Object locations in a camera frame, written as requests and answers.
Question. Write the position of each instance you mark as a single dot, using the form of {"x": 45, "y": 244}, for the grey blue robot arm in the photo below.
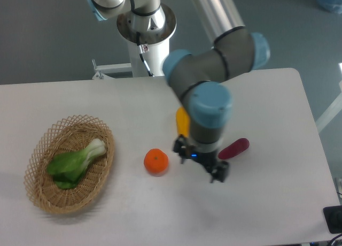
{"x": 197, "y": 81}

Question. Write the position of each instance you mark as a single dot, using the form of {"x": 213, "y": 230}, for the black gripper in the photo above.
{"x": 219, "y": 170}

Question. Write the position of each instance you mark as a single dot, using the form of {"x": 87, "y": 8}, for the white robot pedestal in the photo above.
{"x": 148, "y": 39}

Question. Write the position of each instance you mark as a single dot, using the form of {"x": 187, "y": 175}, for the woven wicker basket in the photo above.
{"x": 68, "y": 134}

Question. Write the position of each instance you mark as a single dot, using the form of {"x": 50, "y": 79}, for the orange tangerine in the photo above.
{"x": 156, "y": 161}

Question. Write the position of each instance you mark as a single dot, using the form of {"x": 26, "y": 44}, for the purple sweet potato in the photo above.
{"x": 234, "y": 149}

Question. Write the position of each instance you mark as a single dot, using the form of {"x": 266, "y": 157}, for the black device at edge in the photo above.
{"x": 332, "y": 216}

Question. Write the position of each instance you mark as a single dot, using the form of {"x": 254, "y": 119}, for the white left frame bracket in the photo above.
{"x": 107, "y": 69}

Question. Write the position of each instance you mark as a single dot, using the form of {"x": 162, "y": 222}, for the green bok choy vegetable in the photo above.
{"x": 67, "y": 169}

